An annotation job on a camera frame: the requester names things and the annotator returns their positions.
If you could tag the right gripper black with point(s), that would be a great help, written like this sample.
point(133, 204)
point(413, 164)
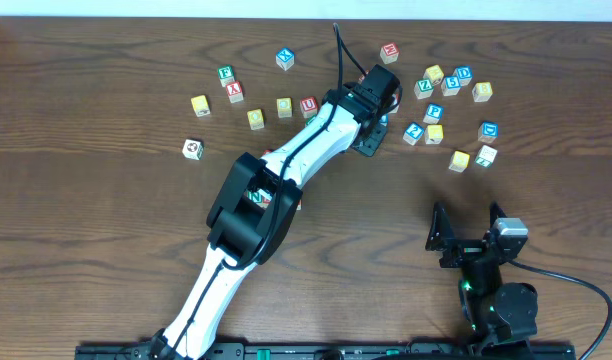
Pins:
point(468, 251)

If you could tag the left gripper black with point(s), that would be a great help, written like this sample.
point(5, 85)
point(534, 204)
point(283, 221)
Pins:
point(371, 141)

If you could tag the red E block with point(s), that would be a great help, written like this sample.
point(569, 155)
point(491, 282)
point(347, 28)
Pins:
point(266, 201)

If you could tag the green N block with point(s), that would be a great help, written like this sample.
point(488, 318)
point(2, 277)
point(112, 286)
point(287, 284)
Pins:
point(257, 198)

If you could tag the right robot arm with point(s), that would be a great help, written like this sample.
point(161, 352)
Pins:
point(503, 315)

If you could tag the blue T block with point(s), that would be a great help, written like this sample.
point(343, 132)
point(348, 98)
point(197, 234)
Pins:
point(384, 120)

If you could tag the blue 2 block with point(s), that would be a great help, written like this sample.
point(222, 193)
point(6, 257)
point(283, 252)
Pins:
point(413, 133)

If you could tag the green B block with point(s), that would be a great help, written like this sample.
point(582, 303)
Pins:
point(310, 120)

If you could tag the yellow block beside 2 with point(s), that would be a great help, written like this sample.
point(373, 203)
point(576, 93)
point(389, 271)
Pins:
point(434, 134)

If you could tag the yellow block lower right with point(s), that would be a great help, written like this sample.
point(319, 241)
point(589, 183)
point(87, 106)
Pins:
point(459, 161)

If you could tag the blue P block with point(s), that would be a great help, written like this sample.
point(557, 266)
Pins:
point(433, 114)

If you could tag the white green Z block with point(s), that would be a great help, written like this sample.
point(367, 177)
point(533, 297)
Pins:
point(485, 156)

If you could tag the red H block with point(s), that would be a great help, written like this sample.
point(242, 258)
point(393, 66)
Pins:
point(389, 53)

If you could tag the yellow block top right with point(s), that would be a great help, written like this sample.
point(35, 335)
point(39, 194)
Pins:
point(434, 74)

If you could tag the blue 5 block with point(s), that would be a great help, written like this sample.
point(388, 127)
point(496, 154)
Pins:
point(450, 86)

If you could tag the yellow block centre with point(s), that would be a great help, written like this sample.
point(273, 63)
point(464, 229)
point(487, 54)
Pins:
point(284, 107)

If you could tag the blue D block lower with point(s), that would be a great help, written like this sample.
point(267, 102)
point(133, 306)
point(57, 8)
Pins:
point(488, 132)

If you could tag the blue d block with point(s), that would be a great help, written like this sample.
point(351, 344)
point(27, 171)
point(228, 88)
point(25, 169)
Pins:
point(464, 75)
point(488, 132)

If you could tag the blue D block upper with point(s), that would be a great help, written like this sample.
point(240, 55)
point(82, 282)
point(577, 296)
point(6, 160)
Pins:
point(464, 75)

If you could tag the blue X block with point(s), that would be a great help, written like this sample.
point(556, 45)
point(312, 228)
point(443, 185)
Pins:
point(285, 59)

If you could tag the yellow block far right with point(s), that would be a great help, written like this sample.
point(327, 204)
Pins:
point(482, 92)

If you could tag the yellow block left middle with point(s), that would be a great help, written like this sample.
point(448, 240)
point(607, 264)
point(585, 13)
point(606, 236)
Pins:
point(256, 119)

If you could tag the red Y block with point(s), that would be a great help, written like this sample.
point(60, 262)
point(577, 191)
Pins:
point(234, 92)

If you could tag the green F block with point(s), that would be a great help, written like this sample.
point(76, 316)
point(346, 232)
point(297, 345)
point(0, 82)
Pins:
point(226, 75)

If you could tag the yellow block far left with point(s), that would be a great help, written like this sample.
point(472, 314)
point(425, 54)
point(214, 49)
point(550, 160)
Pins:
point(200, 105)

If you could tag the white symbol block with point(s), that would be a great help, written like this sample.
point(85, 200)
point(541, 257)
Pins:
point(192, 149)

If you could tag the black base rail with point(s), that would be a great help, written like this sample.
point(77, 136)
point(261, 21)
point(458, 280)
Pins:
point(414, 350)

